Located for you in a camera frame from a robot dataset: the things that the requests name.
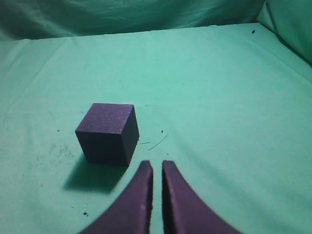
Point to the right gripper purple left finger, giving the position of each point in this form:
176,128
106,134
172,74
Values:
131,212

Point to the purple cube block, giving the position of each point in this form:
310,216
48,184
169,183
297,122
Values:
108,134

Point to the green table cloth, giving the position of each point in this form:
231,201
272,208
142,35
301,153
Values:
214,89

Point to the right gripper purple right finger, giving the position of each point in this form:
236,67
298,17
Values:
183,211

